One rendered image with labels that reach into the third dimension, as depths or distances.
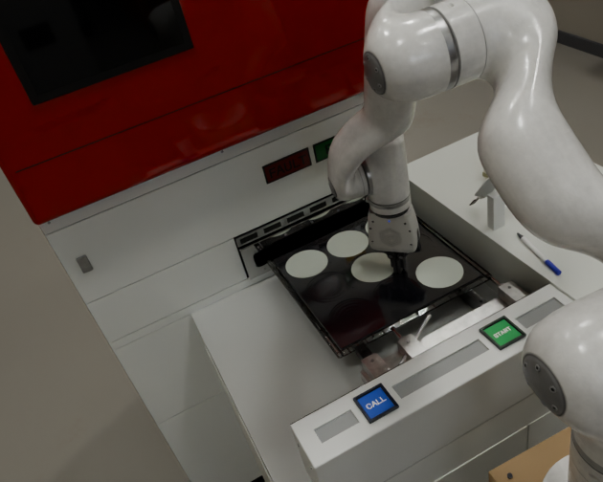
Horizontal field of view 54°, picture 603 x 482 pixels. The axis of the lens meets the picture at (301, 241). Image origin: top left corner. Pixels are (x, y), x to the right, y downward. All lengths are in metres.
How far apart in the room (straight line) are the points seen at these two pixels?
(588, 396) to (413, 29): 0.42
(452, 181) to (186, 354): 0.79
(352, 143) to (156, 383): 0.86
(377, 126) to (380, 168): 0.13
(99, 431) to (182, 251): 1.27
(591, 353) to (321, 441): 0.52
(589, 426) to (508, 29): 0.43
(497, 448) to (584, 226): 0.68
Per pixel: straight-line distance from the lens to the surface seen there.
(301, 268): 1.39
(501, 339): 1.10
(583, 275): 1.22
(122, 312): 1.44
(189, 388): 1.66
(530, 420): 1.28
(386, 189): 1.15
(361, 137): 1.04
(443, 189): 1.45
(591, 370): 0.61
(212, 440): 1.84
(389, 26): 0.73
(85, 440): 2.52
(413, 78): 0.71
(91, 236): 1.32
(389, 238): 1.25
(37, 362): 2.95
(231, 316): 1.45
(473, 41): 0.73
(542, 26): 0.76
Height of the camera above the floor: 1.79
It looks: 37 degrees down
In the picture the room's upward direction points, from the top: 15 degrees counter-clockwise
